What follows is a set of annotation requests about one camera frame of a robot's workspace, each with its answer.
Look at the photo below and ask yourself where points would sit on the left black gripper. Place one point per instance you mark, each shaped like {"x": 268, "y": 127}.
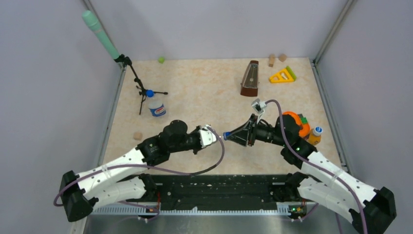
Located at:
{"x": 196, "y": 131}

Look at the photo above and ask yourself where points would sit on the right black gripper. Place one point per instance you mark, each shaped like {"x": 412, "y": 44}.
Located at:
{"x": 243, "y": 137}

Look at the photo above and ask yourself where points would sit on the blue bottle cap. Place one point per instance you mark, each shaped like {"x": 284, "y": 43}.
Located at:
{"x": 226, "y": 135}

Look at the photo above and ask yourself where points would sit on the orange juice bottle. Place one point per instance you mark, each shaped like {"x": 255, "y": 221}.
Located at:
{"x": 314, "y": 137}

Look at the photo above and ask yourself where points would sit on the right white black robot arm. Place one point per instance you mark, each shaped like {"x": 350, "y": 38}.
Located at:
{"x": 368, "y": 209}

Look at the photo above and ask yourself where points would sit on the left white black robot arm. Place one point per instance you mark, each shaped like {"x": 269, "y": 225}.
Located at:
{"x": 124, "y": 178}

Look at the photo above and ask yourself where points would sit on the blue labelled white jar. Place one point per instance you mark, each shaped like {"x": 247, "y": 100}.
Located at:
{"x": 156, "y": 108}

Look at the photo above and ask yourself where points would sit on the brown metronome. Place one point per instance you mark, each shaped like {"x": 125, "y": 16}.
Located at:
{"x": 250, "y": 82}

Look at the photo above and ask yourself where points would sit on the beige wooden cube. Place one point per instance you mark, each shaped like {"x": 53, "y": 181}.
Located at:
{"x": 137, "y": 136}

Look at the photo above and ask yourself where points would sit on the orange toy tape dispenser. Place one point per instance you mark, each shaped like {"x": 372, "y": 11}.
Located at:
{"x": 302, "y": 122}

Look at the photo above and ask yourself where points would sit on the yellow triangle toy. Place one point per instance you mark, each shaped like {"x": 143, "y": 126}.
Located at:
{"x": 285, "y": 75}

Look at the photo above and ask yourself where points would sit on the tall wooden block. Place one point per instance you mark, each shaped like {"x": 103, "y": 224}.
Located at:
{"x": 271, "y": 60}

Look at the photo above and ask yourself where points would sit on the small wooden cube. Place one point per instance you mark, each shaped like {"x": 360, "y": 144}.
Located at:
{"x": 282, "y": 57}

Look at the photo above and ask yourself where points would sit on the small green block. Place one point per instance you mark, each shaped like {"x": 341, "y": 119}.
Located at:
{"x": 161, "y": 60}

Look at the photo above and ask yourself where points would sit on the mint green microphone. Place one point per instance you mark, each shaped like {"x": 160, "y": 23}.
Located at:
{"x": 93, "y": 23}

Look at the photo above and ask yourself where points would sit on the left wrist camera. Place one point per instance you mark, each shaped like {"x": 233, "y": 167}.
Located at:
{"x": 207, "y": 136}

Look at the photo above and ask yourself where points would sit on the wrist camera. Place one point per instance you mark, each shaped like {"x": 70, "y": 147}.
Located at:
{"x": 259, "y": 106}
{"x": 207, "y": 136}

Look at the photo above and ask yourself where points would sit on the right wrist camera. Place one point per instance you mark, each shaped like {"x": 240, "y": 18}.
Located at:
{"x": 259, "y": 106}

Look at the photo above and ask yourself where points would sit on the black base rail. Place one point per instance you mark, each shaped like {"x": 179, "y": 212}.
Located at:
{"x": 227, "y": 193}

